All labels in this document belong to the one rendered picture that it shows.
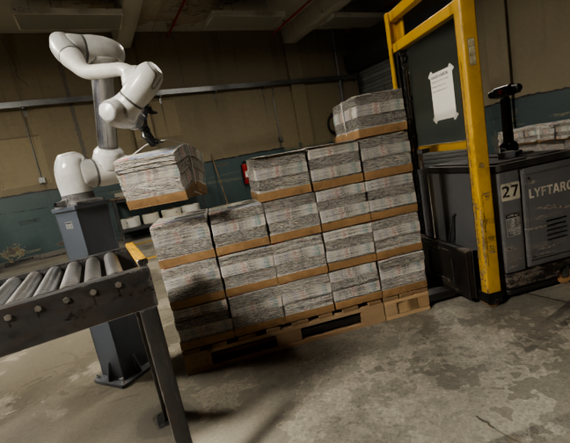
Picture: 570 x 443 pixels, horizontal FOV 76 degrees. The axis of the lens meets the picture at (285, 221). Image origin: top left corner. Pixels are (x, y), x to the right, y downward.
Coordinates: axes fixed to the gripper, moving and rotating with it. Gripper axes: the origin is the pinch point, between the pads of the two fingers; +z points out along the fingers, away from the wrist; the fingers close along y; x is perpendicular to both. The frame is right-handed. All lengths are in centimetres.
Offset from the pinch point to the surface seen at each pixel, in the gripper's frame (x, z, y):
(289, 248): 53, 19, 72
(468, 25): 158, 23, -25
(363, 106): 103, 30, 3
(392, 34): 137, 92, -52
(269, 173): 49, 16, 30
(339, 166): 86, 26, 32
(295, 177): 62, 20, 35
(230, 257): 22, 10, 71
